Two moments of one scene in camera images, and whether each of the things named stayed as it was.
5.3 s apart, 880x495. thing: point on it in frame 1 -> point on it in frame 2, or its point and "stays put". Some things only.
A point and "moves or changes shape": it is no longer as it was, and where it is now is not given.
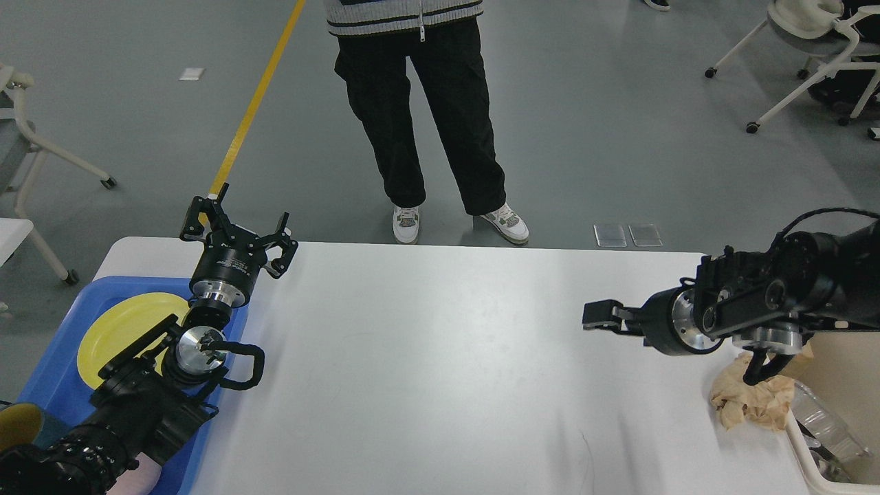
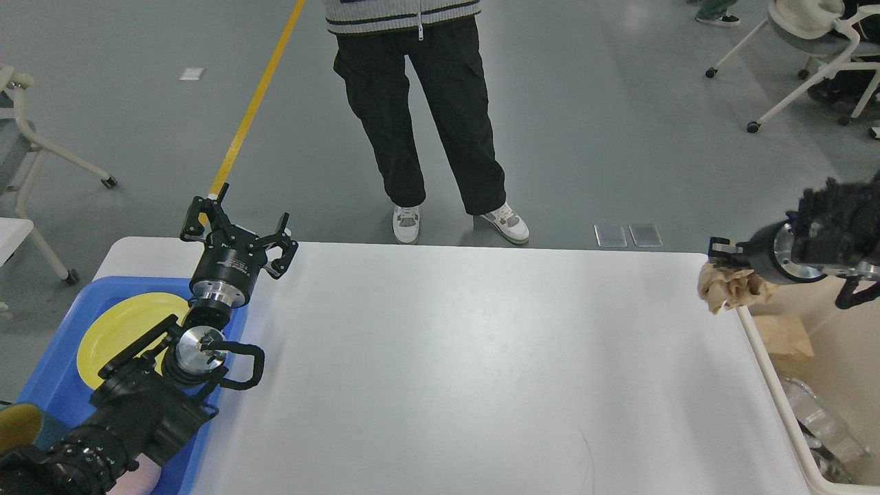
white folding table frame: (13, 80) stays put
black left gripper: (232, 257) stays put
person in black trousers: (377, 40) stays put
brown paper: (763, 405) moves or changes shape
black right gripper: (667, 319) -> (769, 253)
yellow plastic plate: (120, 322) stays put
